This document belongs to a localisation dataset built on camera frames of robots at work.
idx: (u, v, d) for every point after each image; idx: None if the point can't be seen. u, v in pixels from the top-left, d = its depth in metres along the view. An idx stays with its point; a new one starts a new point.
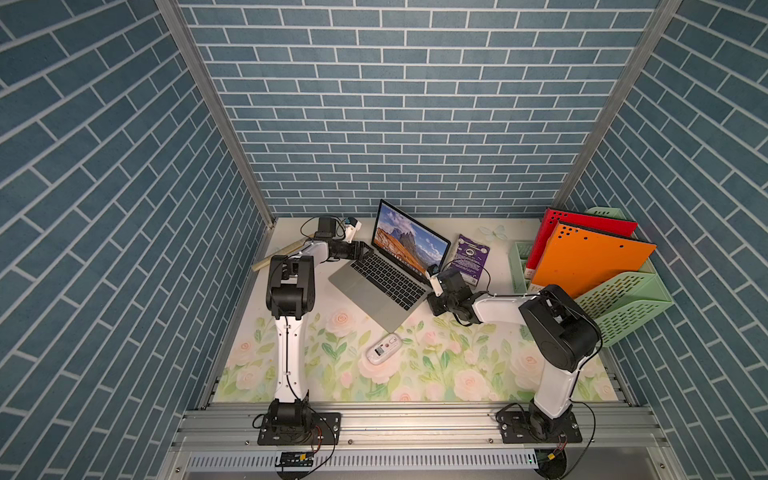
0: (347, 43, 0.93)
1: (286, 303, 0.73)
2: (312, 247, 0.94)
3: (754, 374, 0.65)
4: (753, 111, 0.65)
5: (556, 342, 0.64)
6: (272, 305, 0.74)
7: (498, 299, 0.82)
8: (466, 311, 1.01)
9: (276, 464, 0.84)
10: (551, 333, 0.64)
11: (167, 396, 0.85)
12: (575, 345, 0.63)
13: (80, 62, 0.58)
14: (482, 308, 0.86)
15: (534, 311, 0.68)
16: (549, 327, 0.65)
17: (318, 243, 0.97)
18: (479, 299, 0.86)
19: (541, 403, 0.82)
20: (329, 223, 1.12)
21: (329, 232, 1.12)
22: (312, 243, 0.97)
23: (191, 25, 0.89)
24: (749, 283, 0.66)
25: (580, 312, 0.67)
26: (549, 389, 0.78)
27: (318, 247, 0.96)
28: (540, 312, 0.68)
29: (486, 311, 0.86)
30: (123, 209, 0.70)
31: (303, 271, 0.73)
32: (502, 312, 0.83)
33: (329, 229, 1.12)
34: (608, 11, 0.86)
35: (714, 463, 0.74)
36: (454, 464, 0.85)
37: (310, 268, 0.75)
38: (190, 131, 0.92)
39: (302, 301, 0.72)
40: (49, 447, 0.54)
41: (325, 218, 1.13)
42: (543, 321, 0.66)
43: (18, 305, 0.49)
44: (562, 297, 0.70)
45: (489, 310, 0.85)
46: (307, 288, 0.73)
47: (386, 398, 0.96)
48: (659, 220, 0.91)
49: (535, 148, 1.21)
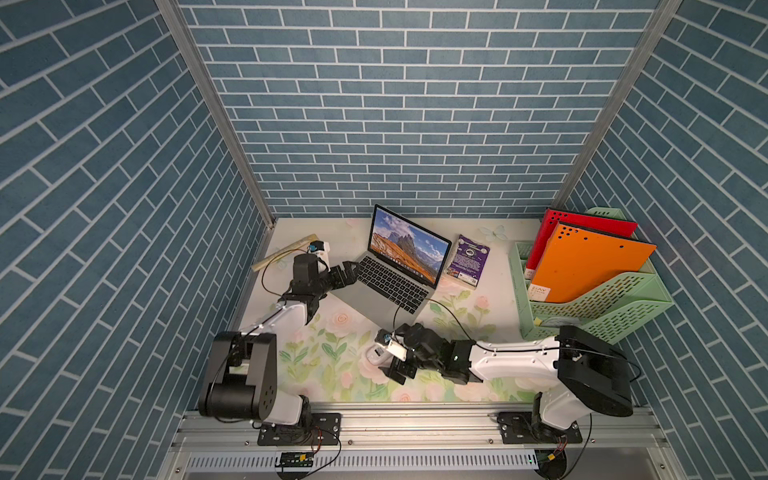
0: (347, 43, 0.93)
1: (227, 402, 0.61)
2: (280, 313, 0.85)
3: (754, 374, 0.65)
4: (753, 111, 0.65)
5: (611, 397, 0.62)
6: (208, 407, 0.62)
7: (509, 357, 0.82)
8: (460, 376, 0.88)
9: (276, 465, 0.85)
10: (607, 388, 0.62)
11: (167, 397, 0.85)
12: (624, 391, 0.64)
13: (80, 63, 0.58)
14: (485, 370, 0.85)
15: (581, 373, 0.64)
16: (602, 385, 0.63)
17: (293, 307, 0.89)
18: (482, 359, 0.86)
19: (551, 421, 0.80)
20: (306, 266, 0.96)
21: (306, 280, 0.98)
22: (282, 305, 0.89)
23: (191, 25, 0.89)
24: (749, 283, 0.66)
25: (607, 352, 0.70)
26: (560, 410, 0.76)
27: (295, 309, 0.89)
28: (585, 369, 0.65)
29: (491, 371, 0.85)
30: (123, 209, 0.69)
31: (257, 356, 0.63)
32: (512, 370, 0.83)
33: (308, 276, 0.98)
34: (608, 11, 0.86)
35: (714, 463, 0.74)
36: (454, 464, 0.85)
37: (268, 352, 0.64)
38: (190, 131, 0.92)
39: (251, 405, 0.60)
40: (48, 447, 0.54)
41: (300, 261, 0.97)
42: (593, 380, 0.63)
43: (18, 305, 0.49)
44: (584, 340, 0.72)
45: (496, 368, 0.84)
46: (259, 387, 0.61)
47: (386, 398, 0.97)
48: (659, 220, 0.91)
49: (535, 148, 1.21)
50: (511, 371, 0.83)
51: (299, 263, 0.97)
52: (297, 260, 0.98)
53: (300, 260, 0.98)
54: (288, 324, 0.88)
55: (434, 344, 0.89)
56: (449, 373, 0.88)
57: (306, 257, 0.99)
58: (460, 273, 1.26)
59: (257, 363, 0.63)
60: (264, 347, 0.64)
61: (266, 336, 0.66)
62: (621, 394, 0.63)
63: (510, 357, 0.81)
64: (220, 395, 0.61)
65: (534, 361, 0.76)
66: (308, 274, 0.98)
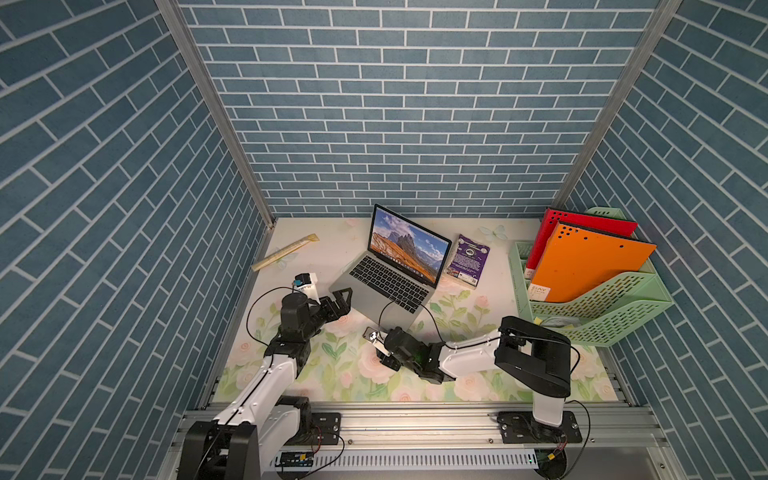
0: (347, 42, 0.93)
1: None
2: (265, 383, 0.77)
3: (754, 374, 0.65)
4: (753, 111, 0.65)
5: (544, 378, 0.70)
6: None
7: (467, 351, 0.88)
8: (436, 375, 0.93)
9: (276, 464, 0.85)
10: (538, 371, 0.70)
11: (167, 396, 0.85)
12: (561, 372, 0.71)
13: (80, 62, 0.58)
14: (452, 367, 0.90)
15: (514, 360, 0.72)
16: (533, 370, 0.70)
17: (281, 371, 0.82)
18: (448, 359, 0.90)
19: (544, 419, 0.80)
20: (295, 313, 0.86)
21: (295, 324, 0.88)
22: (266, 368, 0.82)
23: (191, 25, 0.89)
24: (749, 283, 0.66)
25: (545, 337, 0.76)
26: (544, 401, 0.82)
27: (283, 369, 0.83)
28: (516, 358, 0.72)
29: (456, 368, 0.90)
30: (123, 209, 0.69)
31: (235, 453, 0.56)
32: (472, 365, 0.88)
33: (298, 324, 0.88)
34: (608, 11, 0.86)
35: (714, 463, 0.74)
36: (455, 464, 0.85)
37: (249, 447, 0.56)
38: (190, 130, 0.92)
39: None
40: (48, 447, 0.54)
41: (287, 307, 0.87)
42: (525, 366, 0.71)
43: (18, 306, 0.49)
44: (523, 329, 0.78)
45: (459, 366, 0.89)
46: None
47: (386, 398, 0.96)
48: (659, 220, 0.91)
49: (535, 148, 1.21)
50: (472, 367, 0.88)
51: (287, 309, 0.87)
52: (286, 304, 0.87)
53: (288, 304, 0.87)
54: (276, 388, 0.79)
55: (410, 348, 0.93)
56: (426, 373, 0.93)
57: (295, 300, 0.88)
58: (460, 273, 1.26)
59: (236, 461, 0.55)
60: (242, 443, 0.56)
61: (246, 429, 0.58)
62: (556, 374, 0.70)
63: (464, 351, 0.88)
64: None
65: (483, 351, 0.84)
66: (299, 321, 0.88)
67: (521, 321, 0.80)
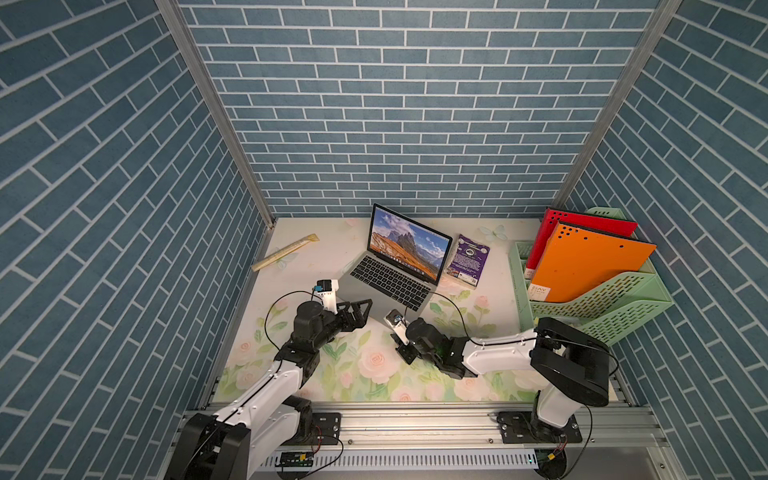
0: (347, 42, 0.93)
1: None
2: (268, 386, 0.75)
3: (753, 374, 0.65)
4: (753, 111, 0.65)
5: (582, 384, 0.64)
6: None
7: (497, 350, 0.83)
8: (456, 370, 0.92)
9: (276, 465, 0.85)
10: (577, 376, 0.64)
11: (167, 396, 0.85)
12: (600, 379, 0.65)
13: (80, 62, 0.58)
14: (477, 363, 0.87)
15: (549, 359, 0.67)
16: (571, 373, 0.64)
17: (286, 375, 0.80)
18: (474, 354, 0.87)
19: (549, 417, 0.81)
20: (308, 325, 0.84)
21: (308, 335, 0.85)
22: (273, 373, 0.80)
23: (191, 25, 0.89)
24: (749, 283, 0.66)
25: (584, 342, 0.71)
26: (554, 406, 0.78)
27: (289, 376, 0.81)
28: (554, 360, 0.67)
29: (481, 365, 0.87)
30: (123, 209, 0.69)
31: (226, 453, 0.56)
32: (499, 363, 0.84)
33: (310, 335, 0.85)
34: (608, 11, 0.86)
35: (714, 463, 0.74)
36: (455, 464, 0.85)
37: (240, 450, 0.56)
38: (190, 130, 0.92)
39: None
40: (48, 447, 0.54)
41: (301, 317, 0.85)
42: (560, 366, 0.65)
43: (18, 306, 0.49)
44: (560, 331, 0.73)
45: (485, 362, 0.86)
46: None
47: (386, 398, 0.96)
48: (659, 220, 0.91)
49: (535, 148, 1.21)
50: (499, 364, 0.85)
51: (300, 319, 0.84)
52: (300, 314, 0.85)
53: (302, 314, 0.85)
54: (278, 394, 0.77)
55: (434, 341, 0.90)
56: (446, 367, 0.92)
57: (308, 310, 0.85)
58: (460, 273, 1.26)
59: (224, 462, 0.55)
60: (234, 445, 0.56)
61: (240, 432, 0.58)
62: (595, 382, 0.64)
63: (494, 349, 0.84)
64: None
65: (515, 351, 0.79)
66: (311, 333, 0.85)
67: (558, 323, 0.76)
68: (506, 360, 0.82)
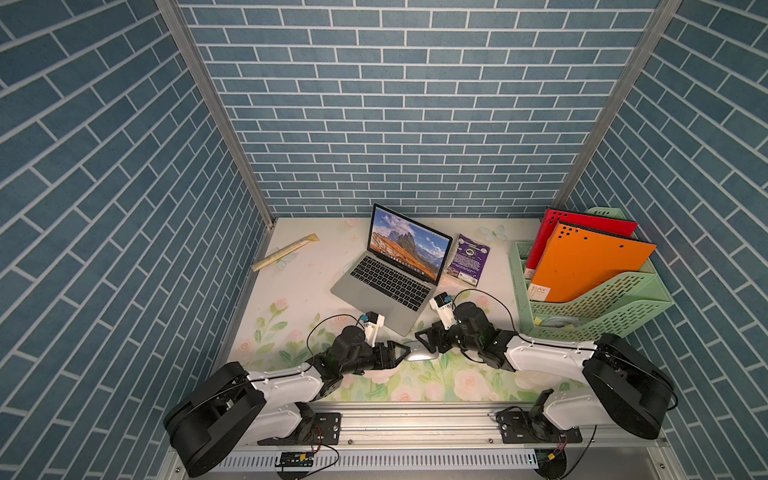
0: (347, 42, 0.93)
1: (183, 436, 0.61)
2: (293, 379, 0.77)
3: (754, 374, 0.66)
4: (753, 111, 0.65)
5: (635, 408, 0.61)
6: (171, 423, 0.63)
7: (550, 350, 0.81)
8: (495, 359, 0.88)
9: (276, 464, 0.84)
10: (630, 397, 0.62)
11: (167, 396, 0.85)
12: (654, 409, 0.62)
13: (80, 62, 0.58)
14: (521, 358, 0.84)
15: (605, 371, 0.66)
16: (626, 393, 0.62)
17: (310, 378, 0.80)
18: (520, 347, 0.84)
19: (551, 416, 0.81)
20: (346, 349, 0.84)
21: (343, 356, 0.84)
22: (301, 369, 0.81)
23: (191, 25, 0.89)
24: (749, 283, 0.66)
25: (648, 370, 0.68)
26: (570, 411, 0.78)
27: (311, 382, 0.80)
28: (611, 376, 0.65)
29: (525, 361, 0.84)
30: (123, 209, 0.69)
31: (232, 413, 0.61)
32: (546, 365, 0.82)
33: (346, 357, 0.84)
34: (608, 11, 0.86)
35: (714, 463, 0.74)
36: (455, 464, 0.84)
37: (245, 415, 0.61)
38: (190, 130, 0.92)
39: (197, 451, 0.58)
40: (49, 447, 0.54)
41: (342, 339, 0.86)
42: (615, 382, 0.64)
43: (18, 306, 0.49)
44: (624, 351, 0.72)
45: (529, 360, 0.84)
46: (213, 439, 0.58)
47: (386, 398, 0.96)
48: (659, 220, 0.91)
49: (535, 148, 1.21)
50: (544, 366, 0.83)
51: (341, 341, 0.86)
52: (343, 335, 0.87)
53: (345, 337, 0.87)
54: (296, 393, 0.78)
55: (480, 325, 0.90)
56: (486, 353, 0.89)
57: (352, 335, 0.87)
58: (460, 273, 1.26)
59: (229, 417, 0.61)
60: (244, 407, 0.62)
61: (254, 400, 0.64)
62: (647, 410, 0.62)
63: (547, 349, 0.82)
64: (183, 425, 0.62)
65: (567, 356, 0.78)
66: (346, 358, 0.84)
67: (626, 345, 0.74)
68: (552, 363, 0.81)
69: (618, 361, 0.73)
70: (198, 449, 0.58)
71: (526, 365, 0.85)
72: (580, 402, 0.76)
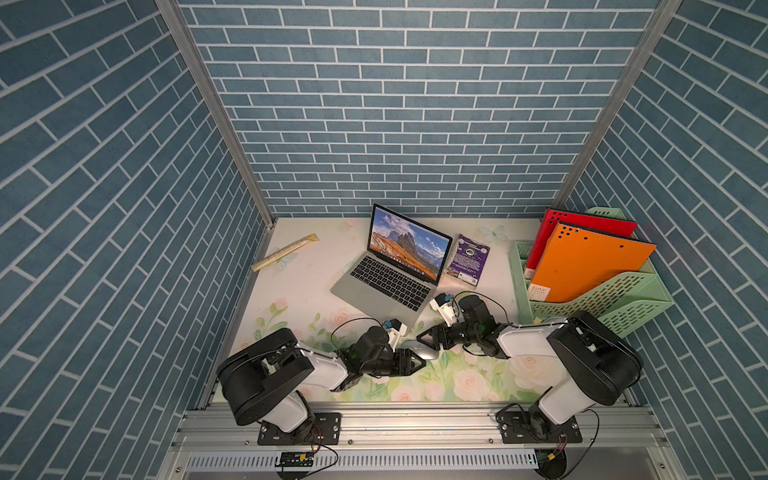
0: (347, 43, 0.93)
1: (232, 388, 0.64)
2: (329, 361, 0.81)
3: (753, 374, 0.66)
4: (753, 111, 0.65)
5: (593, 373, 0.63)
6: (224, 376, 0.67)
7: (523, 331, 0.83)
8: (492, 347, 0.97)
9: (276, 464, 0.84)
10: (587, 362, 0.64)
11: (167, 396, 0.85)
12: (616, 378, 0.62)
13: (80, 62, 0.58)
14: (508, 342, 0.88)
15: (565, 340, 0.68)
16: (585, 359, 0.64)
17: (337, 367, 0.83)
18: (505, 333, 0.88)
19: (547, 406, 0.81)
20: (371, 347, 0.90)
21: (367, 352, 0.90)
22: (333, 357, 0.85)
23: (191, 25, 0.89)
24: (749, 283, 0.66)
25: (614, 341, 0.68)
26: (557, 398, 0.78)
27: (339, 371, 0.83)
28: (571, 343, 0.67)
29: (512, 345, 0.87)
30: (123, 209, 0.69)
31: (283, 373, 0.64)
32: (530, 345, 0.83)
33: (367, 355, 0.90)
34: (608, 11, 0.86)
35: (714, 463, 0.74)
36: (454, 464, 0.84)
37: (295, 377, 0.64)
38: (190, 130, 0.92)
39: (244, 405, 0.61)
40: (49, 447, 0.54)
41: (369, 337, 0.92)
42: (574, 350, 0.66)
43: (18, 305, 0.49)
44: (593, 325, 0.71)
45: (515, 343, 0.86)
46: (263, 395, 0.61)
47: (386, 398, 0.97)
48: (659, 220, 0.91)
49: (535, 148, 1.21)
50: (530, 347, 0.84)
51: (367, 339, 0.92)
52: (370, 334, 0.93)
53: (371, 335, 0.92)
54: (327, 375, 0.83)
55: (482, 313, 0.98)
56: (484, 341, 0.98)
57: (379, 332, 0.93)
58: (460, 273, 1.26)
59: (280, 375, 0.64)
60: (295, 370, 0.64)
61: (304, 364, 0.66)
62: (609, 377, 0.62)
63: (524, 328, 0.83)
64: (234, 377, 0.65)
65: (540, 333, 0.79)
66: (370, 357, 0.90)
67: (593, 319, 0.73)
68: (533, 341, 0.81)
69: (589, 336, 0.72)
70: (246, 401, 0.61)
71: (516, 350, 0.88)
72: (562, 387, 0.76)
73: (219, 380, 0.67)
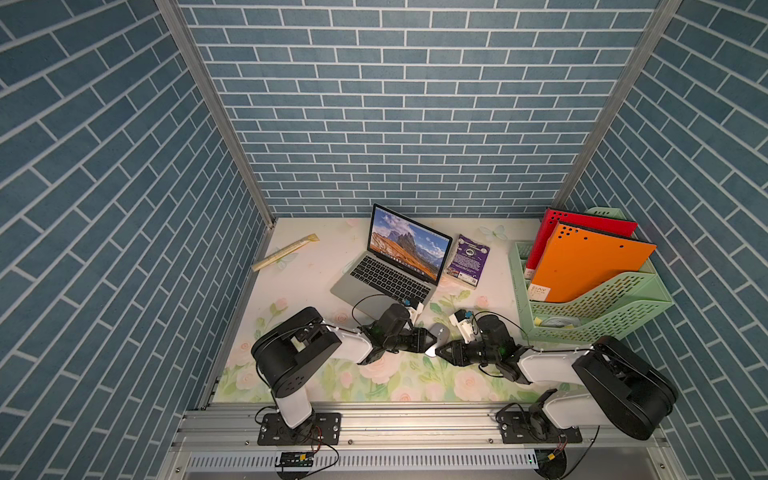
0: (347, 42, 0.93)
1: (266, 363, 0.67)
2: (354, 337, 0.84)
3: (754, 374, 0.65)
4: (753, 111, 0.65)
5: (625, 405, 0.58)
6: (258, 354, 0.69)
7: (548, 356, 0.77)
8: (511, 371, 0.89)
9: (276, 465, 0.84)
10: (618, 392, 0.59)
11: (167, 396, 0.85)
12: (650, 409, 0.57)
13: (80, 63, 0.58)
14: (529, 367, 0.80)
15: (592, 367, 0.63)
16: (615, 388, 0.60)
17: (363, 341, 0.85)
18: (526, 356, 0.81)
19: (551, 414, 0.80)
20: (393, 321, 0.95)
21: (390, 326, 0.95)
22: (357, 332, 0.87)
23: (191, 25, 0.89)
24: (749, 284, 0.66)
25: (644, 371, 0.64)
26: (568, 409, 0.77)
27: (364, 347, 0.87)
28: (598, 370, 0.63)
29: (533, 370, 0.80)
30: (123, 209, 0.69)
31: (315, 348, 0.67)
32: (552, 370, 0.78)
33: (390, 329, 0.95)
34: (608, 11, 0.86)
35: (714, 463, 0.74)
36: (455, 464, 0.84)
37: (324, 351, 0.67)
38: (190, 130, 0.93)
39: (280, 378, 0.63)
40: (49, 447, 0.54)
41: (392, 313, 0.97)
42: (603, 378, 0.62)
43: (18, 305, 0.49)
44: (620, 352, 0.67)
45: (537, 368, 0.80)
46: (297, 368, 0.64)
47: (386, 398, 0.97)
48: (659, 220, 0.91)
49: (535, 148, 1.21)
50: (551, 372, 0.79)
51: (390, 313, 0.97)
52: (392, 309, 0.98)
53: (394, 310, 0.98)
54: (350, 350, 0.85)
55: (500, 336, 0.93)
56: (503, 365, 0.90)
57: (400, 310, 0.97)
58: (460, 273, 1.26)
59: (310, 351, 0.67)
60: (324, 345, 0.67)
61: (332, 339, 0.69)
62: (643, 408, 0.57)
63: (547, 353, 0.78)
64: (267, 353, 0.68)
65: (565, 359, 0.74)
66: (393, 331, 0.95)
67: (621, 346, 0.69)
68: (557, 367, 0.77)
69: (616, 364, 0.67)
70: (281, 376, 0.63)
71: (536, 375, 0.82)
72: (579, 401, 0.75)
73: (253, 358, 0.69)
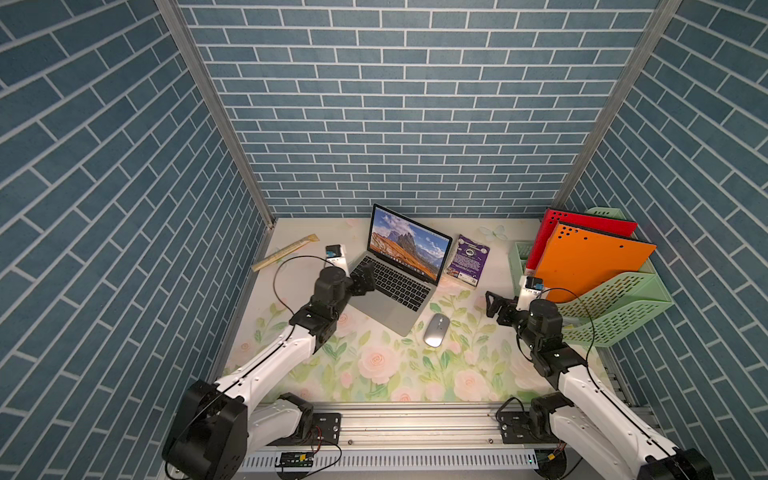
0: (347, 43, 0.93)
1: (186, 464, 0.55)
2: (274, 357, 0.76)
3: (754, 374, 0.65)
4: (753, 111, 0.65)
5: None
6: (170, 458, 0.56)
7: (609, 405, 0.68)
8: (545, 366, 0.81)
9: (276, 465, 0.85)
10: None
11: (167, 396, 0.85)
12: None
13: (79, 63, 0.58)
14: (573, 391, 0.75)
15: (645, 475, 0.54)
16: None
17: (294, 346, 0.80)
18: (581, 381, 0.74)
19: (557, 423, 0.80)
20: (329, 289, 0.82)
21: (328, 297, 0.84)
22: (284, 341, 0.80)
23: (191, 25, 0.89)
24: (749, 283, 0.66)
25: None
26: (576, 433, 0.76)
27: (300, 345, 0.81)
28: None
29: (576, 396, 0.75)
30: (123, 209, 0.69)
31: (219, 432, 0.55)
32: (599, 421, 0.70)
33: (331, 298, 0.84)
34: (608, 11, 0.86)
35: (714, 463, 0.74)
36: (454, 464, 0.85)
37: (235, 423, 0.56)
38: (190, 131, 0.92)
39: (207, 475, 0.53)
40: (48, 447, 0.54)
41: (321, 281, 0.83)
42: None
43: (18, 306, 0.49)
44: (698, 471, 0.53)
45: (582, 400, 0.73)
46: (214, 459, 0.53)
47: (386, 398, 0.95)
48: (659, 220, 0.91)
49: (535, 148, 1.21)
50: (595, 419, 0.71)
51: (321, 283, 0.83)
52: (321, 277, 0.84)
53: (323, 277, 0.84)
54: (288, 362, 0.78)
55: (551, 328, 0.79)
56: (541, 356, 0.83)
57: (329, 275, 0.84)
58: (460, 273, 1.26)
59: (219, 432, 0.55)
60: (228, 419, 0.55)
61: (234, 407, 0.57)
62: None
63: (611, 406, 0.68)
64: (180, 455, 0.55)
65: (630, 435, 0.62)
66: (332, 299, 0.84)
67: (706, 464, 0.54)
68: (609, 427, 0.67)
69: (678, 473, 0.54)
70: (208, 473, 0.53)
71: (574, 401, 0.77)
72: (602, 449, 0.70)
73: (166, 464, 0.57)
